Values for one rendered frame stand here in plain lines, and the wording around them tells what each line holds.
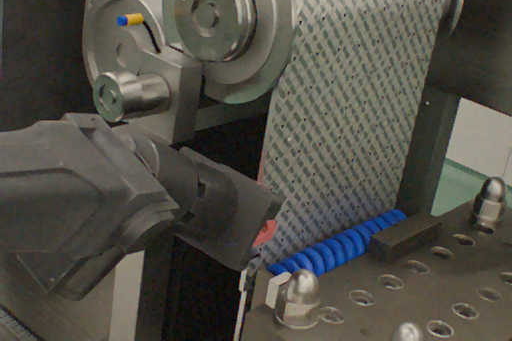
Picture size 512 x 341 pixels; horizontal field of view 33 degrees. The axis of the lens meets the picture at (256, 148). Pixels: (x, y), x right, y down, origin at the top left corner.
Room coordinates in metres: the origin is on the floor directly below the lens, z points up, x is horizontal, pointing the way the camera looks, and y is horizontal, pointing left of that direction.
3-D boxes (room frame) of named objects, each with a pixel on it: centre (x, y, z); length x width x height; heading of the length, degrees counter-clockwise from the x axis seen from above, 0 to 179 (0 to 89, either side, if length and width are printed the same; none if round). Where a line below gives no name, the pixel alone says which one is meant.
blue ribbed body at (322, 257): (0.74, -0.10, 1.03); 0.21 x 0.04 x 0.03; 142
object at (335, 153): (0.75, -0.08, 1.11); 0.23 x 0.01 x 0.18; 142
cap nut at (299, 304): (0.61, -0.06, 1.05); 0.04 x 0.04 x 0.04
